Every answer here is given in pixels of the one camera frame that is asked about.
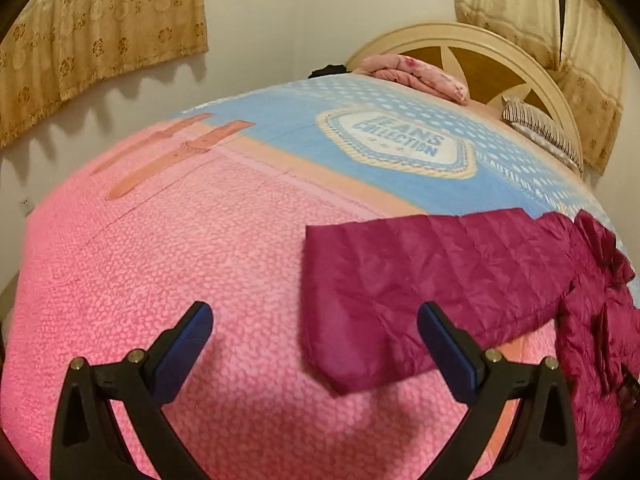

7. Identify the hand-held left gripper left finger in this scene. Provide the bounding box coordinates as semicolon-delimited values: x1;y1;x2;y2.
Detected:
49;301;215;480

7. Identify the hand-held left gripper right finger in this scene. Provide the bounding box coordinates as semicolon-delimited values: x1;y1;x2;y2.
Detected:
417;301;581;480

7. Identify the dark cloth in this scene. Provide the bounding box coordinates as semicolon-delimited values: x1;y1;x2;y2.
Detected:
308;64;348;80

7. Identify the striped pillow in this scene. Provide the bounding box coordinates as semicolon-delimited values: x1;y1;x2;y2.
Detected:
502;99;584;173

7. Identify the beige floral curtain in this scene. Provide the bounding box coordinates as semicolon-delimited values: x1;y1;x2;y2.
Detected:
0;0;209;148

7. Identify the pink and blue printed blanket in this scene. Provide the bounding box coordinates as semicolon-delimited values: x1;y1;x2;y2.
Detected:
0;71;640;480

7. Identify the cream wooden bed headboard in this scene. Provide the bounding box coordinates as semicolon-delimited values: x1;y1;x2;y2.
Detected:
346;22;583;163

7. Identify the pink folded floral quilt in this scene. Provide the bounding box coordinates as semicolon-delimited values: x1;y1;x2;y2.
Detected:
356;54;471;106

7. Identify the magenta quilted down jacket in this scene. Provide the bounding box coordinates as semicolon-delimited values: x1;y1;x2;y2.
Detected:
299;210;638;480

